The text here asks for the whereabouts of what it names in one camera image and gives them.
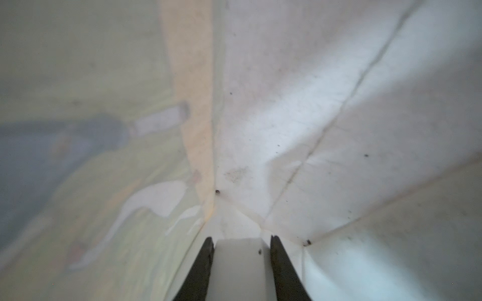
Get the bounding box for white canvas bag yellow handles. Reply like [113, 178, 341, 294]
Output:
[1, 1, 481, 300]

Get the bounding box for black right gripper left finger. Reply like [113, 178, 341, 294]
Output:
[173, 237, 215, 301]

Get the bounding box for white rectangular clock back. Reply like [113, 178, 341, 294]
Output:
[206, 238, 277, 301]

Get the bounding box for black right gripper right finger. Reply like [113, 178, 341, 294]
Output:
[270, 235, 311, 301]

